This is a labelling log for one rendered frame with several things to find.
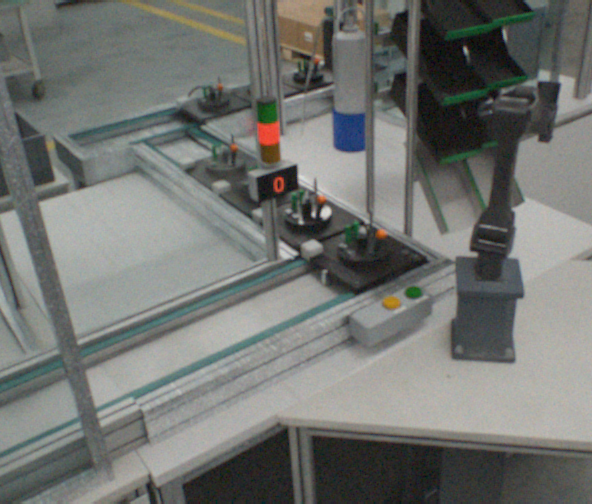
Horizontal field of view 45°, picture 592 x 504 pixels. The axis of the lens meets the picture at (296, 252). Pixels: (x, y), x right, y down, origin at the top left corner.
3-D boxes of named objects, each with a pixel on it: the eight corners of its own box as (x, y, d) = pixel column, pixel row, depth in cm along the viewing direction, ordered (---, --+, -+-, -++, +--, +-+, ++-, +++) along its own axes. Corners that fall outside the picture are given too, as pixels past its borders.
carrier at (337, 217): (365, 226, 206) (365, 188, 200) (297, 254, 195) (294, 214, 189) (316, 198, 224) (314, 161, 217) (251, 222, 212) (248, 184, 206)
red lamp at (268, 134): (283, 141, 171) (282, 121, 169) (266, 146, 169) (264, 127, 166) (272, 135, 175) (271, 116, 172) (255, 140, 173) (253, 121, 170)
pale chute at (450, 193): (480, 223, 196) (488, 218, 192) (440, 235, 192) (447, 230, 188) (442, 133, 202) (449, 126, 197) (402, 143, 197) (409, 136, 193)
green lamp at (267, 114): (282, 121, 169) (280, 101, 166) (264, 126, 166) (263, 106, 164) (271, 115, 172) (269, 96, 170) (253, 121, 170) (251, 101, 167)
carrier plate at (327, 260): (426, 262, 188) (427, 255, 187) (355, 295, 177) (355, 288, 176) (368, 228, 205) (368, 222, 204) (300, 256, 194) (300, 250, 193)
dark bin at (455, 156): (480, 155, 187) (490, 135, 181) (439, 166, 183) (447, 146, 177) (428, 86, 201) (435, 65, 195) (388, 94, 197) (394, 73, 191)
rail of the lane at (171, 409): (454, 293, 190) (457, 259, 185) (151, 447, 149) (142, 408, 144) (440, 285, 194) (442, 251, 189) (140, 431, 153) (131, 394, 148)
